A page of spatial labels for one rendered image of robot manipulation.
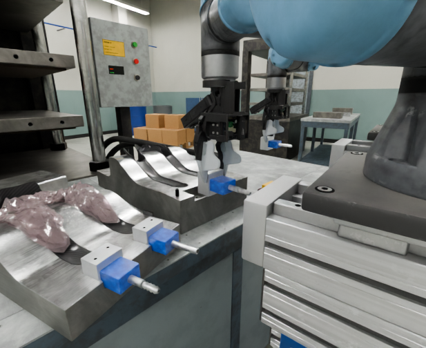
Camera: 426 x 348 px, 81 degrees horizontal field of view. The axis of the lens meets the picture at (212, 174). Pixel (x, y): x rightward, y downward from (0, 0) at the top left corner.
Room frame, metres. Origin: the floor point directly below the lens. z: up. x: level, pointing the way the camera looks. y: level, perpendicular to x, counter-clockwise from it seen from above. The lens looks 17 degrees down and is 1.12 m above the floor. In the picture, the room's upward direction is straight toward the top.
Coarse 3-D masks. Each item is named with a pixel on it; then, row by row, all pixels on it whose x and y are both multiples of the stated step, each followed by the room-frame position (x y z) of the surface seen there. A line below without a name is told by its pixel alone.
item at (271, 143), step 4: (268, 136) 1.08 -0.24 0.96; (272, 136) 1.08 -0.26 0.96; (260, 140) 1.06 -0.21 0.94; (268, 140) 1.04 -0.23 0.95; (272, 140) 1.05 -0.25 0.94; (276, 140) 1.05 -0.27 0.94; (260, 144) 1.06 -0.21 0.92; (264, 144) 1.05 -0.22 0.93; (268, 144) 1.04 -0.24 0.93; (272, 144) 1.03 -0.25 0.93; (276, 144) 1.02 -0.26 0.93; (280, 144) 1.02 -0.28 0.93; (284, 144) 1.01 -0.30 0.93; (288, 144) 1.00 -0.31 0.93; (260, 148) 1.06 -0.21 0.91; (264, 148) 1.05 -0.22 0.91; (268, 148) 1.04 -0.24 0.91
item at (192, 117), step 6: (210, 96) 0.53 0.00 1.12; (204, 102) 0.53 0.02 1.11; (210, 102) 0.52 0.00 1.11; (192, 108) 0.56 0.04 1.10; (198, 108) 0.55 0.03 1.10; (204, 108) 0.53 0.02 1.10; (186, 114) 0.58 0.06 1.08; (192, 114) 0.56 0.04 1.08; (198, 114) 0.55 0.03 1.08; (186, 120) 0.58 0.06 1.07; (192, 120) 0.56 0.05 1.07; (186, 126) 0.58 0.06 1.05; (192, 126) 0.59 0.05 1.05
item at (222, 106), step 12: (204, 84) 0.51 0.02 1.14; (216, 84) 0.50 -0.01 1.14; (228, 84) 0.49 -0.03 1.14; (240, 84) 0.50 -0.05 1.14; (216, 96) 0.52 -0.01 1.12; (228, 96) 0.49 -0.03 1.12; (216, 108) 0.52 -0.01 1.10; (228, 108) 0.49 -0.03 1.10; (204, 120) 0.52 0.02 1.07; (216, 120) 0.49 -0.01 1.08; (228, 120) 0.47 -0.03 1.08; (240, 120) 0.50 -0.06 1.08; (204, 132) 0.51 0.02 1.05; (216, 132) 0.50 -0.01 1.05; (228, 132) 0.47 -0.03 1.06; (240, 132) 0.50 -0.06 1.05
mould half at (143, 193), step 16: (112, 160) 0.78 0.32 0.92; (128, 160) 0.77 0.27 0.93; (160, 160) 0.82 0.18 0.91; (192, 160) 0.88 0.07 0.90; (112, 176) 0.79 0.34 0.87; (128, 176) 0.70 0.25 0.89; (144, 176) 0.72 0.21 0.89; (176, 176) 0.74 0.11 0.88; (192, 176) 0.73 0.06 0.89; (240, 176) 0.72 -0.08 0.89; (128, 192) 0.71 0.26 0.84; (144, 192) 0.64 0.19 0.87; (160, 192) 0.59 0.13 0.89; (144, 208) 0.65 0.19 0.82; (160, 208) 0.59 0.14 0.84; (176, 208) 0.54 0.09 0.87; (192, 208) 0.56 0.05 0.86; (208, 208) 0.60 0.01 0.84; (224, 208) 0.64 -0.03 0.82; (192, 224) 0.56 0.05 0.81
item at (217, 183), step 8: (200, 176) 0.54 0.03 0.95; (208, 176) 0.52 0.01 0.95; (216, 176) 0.54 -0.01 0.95; (224, 176) 0.54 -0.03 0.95; (200, 184) 0.54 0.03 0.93; (208, 184) 0.52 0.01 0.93; (216, 184) 0.51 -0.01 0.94; (224, 184) 0.50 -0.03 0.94; (232, 184) 0.51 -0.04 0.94; (200, 192) 0.54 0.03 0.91; (208, 192) 0.52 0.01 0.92; (216, 192) 0.51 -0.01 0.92; (224, 192) 0.50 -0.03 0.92; (240, 192) 0.48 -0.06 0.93; (248, 192) 0.47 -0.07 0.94
